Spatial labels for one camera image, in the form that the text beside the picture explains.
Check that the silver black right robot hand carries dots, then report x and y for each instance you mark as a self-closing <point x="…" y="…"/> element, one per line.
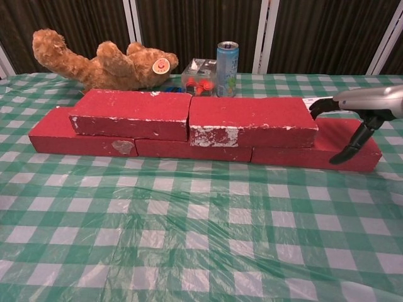
<point x="374" y="100"/>

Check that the red brick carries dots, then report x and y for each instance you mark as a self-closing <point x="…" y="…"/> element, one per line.
<point x="50" y="132"/>
<point x="283" y="155"/>
<point x="189" y="151"/>
<point x="252" y="113"/>
<point x="132" y="107"/>

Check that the white plastic folding stand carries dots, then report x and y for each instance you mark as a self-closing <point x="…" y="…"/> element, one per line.
<point x="308" y="100"/>

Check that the dark pleated screen panel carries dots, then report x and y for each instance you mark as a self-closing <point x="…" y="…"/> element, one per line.
<point x="327" y="31"/>
<point x="195" y="22"/>
<point x="69" y="19"/>

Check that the blue drink can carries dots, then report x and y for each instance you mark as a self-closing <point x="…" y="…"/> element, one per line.
<point x="226" y="72"/>

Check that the clear box orange pieces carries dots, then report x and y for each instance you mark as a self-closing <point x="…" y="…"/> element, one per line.
<point x="198" y="77"/>

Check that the blue snack packet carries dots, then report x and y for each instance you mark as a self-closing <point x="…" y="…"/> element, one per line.
<point x="174" y="89"/>

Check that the green checkered tablecloth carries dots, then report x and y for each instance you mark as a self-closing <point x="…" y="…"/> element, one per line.
<point x="189" y="236"/>

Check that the brown plush teddy bear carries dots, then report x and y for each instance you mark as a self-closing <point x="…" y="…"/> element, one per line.
<point x="107" y="72"/>

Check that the white frame post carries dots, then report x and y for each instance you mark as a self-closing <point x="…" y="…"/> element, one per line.
<point x="264" y="31"/>
<point x="388" y="34"/>
<point x="5" y="61"/>
<point x="132" y="19"/>

